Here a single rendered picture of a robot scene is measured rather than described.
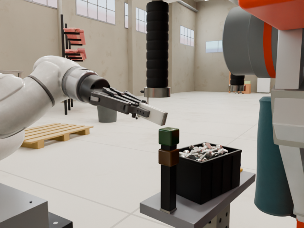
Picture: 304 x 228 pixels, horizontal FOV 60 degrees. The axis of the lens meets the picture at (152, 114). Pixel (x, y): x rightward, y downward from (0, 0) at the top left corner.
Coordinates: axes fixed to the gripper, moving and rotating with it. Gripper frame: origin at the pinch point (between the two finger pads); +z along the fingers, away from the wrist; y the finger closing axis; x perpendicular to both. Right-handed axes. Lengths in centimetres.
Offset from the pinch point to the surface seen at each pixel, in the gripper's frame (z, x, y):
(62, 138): -225, 130, 159
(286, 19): 25.6, -18.6, -27.4
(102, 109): -293, 127, 296
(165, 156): 3.4, 10.2, 4.9
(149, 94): 7.1, -7.2, -13.4
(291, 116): 27.7, -12.0, -23.0
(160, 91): 8.6, -8.2, -12.7
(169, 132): 2.9, 4.2, 4.8
